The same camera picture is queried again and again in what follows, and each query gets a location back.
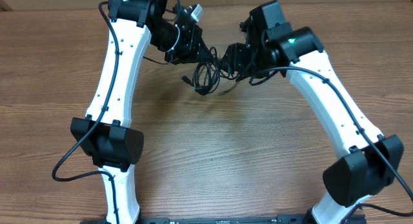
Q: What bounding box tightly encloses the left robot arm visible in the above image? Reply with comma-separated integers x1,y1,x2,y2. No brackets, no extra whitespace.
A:
70,0,208,223

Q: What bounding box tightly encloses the black cable bundle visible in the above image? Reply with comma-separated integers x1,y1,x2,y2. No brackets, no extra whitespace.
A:
181,46,241,96

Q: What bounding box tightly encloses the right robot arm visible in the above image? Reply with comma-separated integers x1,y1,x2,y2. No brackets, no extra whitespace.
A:
221,1,404,223

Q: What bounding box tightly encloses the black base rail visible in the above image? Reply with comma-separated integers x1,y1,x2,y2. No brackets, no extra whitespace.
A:
137,214,305,224

